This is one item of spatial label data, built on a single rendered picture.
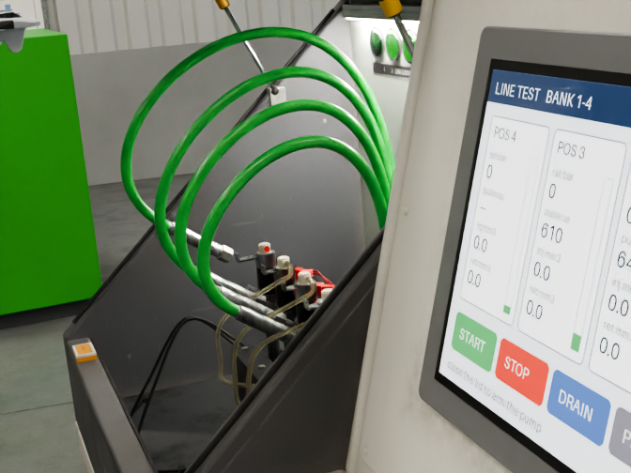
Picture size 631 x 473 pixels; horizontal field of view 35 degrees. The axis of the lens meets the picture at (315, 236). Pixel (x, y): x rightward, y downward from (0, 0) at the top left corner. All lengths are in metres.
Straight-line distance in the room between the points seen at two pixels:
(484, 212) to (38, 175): 3.88
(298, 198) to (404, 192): 0.73
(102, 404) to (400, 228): 0.58
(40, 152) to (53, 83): 0.31
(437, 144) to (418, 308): 0.16
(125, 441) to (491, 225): 0.63
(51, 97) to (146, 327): 2.98
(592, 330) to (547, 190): 0.12
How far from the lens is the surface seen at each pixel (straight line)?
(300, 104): 1.18
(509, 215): 0.82
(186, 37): 7.85
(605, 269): 0.72
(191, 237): 1.34
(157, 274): 1.67
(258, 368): 1.38
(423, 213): 0.96
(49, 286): 4.75
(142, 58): 7.79
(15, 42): 1.87
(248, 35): 1.32
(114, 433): 1.32
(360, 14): 1.60
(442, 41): 0.97
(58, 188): 4.65
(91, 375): 1.52
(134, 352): 1.71
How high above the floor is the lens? 1.51
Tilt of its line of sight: 15 degrees down
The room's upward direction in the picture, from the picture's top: 5 degrees counter-clockwise
